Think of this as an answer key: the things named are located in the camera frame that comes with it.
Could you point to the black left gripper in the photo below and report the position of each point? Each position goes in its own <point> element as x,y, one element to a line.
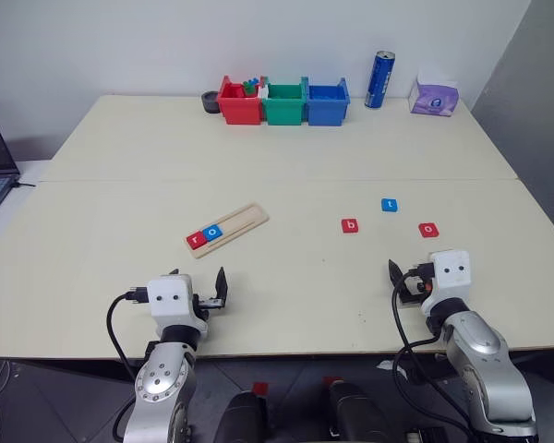
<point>210,303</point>

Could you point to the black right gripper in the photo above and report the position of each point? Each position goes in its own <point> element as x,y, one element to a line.
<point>415,290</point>

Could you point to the red letter tile r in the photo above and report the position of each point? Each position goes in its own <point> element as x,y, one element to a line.
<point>196,239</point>

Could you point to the blue letter tile o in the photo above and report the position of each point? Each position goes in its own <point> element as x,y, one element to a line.
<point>212,232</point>

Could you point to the red letter tile o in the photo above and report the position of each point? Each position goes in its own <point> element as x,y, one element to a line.
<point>428,229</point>

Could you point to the red letter tile b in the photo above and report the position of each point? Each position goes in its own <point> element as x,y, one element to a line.
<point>350,225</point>

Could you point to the wooden letter tray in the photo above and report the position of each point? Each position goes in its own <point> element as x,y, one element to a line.
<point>240,223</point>

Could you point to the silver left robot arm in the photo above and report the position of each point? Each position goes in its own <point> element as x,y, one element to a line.
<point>161,374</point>

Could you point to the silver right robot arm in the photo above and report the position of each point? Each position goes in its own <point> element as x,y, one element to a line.
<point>480,350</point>

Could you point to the blue letter tile t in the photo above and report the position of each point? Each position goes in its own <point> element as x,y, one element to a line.
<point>389,204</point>

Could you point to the white paper scrap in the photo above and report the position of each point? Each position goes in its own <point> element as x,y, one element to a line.
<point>388,365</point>

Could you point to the dark rounded shape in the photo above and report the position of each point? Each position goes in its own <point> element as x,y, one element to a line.
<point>240,417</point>
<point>355,413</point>

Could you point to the red plastic bin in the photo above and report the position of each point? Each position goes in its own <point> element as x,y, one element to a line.
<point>240,108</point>

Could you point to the dark grey round bowl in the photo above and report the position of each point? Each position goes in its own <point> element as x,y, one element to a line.
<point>210,102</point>

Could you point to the purple tissue box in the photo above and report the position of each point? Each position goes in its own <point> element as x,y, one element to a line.
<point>433,99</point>

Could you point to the blue plastic bin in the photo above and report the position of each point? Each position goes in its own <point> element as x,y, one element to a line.
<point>325,108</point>

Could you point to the green plastic bin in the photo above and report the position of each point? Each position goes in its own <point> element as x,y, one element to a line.
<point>284,108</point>

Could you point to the blue drink can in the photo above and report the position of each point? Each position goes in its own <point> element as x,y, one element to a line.
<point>378,83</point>

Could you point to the green package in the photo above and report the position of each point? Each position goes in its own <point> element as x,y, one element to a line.
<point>248,87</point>

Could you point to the white piece between bins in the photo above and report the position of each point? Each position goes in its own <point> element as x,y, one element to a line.
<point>263,91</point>

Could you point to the white side table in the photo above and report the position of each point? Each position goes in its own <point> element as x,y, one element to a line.
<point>27,171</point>

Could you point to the blue package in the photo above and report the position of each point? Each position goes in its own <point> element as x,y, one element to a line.
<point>255,82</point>

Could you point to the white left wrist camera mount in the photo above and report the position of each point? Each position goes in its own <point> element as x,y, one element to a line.
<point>168,300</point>

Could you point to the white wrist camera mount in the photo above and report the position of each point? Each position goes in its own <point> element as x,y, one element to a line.
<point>168,300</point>
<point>452,274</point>

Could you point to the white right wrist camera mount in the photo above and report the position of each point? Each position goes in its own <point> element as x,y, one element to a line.
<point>452,274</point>

